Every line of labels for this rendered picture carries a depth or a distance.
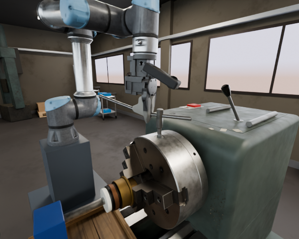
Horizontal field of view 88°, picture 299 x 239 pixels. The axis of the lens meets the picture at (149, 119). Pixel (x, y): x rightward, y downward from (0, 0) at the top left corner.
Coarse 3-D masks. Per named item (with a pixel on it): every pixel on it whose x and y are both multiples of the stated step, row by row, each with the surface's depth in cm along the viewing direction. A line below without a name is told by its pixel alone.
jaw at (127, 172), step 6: (132, 144) 60; (126, 150) 56; (132, 150) 56; (126, 156) 57; (132, 156) 55; (138, 156) 56; (126, 162) 53; (132, 162) 54; (138, 162) 55; (126, 168) 53; (132, 168) 53; (138, 168) 54; (144, 168) 54; (120, 174) 53; (126, 174) 51; (132, 174) 52; (138, 174) 53
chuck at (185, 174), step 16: (144, 144) 53; (160, 144) 48; (176, 144) 50; (144, 160) 54; (160, 160) 46; (176, 160) 45; (192, 160) 48; (144, 176) 59; (160, 176) 48; (176, 176) 42; (192, 176) 45; (192, 192) 44; (160, 208) 50; (176, 208) 44; (192, 208) 46; (160, 224) 52; (176, 224) 45
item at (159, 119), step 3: (159, 111) 49; (162, 111) 49; (159, 114) 49; (156, 117) 50; (159, 117) 49; (156, 120) 51; (159, 120) 50; (162, 120) 50; (156, 123) 51; (159, 123) 50; (162, 123) 51; (156, 126) 51; (159, 126) 50; (162, 126) 51; (159, 129) 51; (159, 132) 51; (159, 135) 52
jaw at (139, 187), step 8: (144, 184) 48; (152, 184) 48; (160, 184) 47; (136, 192) 45; (144, 192) 45; (152, 192) 45; (160, 192) 43; (168, 192) 43; (176, 192) 43; (184, 192) 44; (136, 200) 46; (144, 200) 46; (152, 200) 45; (160, 200) 42; (168, 200) 42; (176, 200) 43; (184, 200) 44
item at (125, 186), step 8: (112, 184) 47; (120, 184) 47; (128, 184) 47; (136, 184) 49; (112, 192) 45; (120, 192) 45; (128, 192) 46; (112, 200) 44; (120, 200) 45; (128, 200) 46; (112, 208) 44; (120, 208) 47
